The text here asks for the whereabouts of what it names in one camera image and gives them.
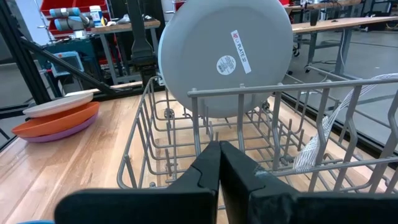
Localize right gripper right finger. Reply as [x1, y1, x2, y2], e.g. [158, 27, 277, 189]
[220, 140, 398, 224]

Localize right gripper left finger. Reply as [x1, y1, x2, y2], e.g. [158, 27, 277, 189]
[54, 141, 221, 224]

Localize purple plate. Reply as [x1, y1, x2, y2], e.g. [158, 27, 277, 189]
[21, 113, 99, 143]

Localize orange plate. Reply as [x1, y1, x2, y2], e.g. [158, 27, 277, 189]
[11, 101, 100, 138]

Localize cream plate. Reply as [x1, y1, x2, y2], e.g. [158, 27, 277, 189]
[22, 91, 94, 118]

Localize light blue plate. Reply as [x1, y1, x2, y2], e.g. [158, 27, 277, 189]
[157, 0, 294, 119]

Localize blue box device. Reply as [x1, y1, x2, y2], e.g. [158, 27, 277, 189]
[49, 51, 85, 78]

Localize wooden table grey legs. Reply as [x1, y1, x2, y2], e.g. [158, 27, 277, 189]
[90, 19, 162, 85]

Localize long wooden table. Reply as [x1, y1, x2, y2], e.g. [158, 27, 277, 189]
[290, 15, 398, 77]

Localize black cup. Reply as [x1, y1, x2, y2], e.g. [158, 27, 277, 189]
[309, 9, 321, 27]

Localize white bottle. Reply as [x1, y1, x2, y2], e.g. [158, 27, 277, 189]
[89, 5, 104, 27]

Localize red shelf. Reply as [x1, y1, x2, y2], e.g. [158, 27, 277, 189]
[39, 0, 109, 35]

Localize white braided strap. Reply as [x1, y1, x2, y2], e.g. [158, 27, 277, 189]
[292, 73, 398, 174]

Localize grey wire dish rack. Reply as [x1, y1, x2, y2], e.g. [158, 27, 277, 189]
[116, 65, 398, 212]

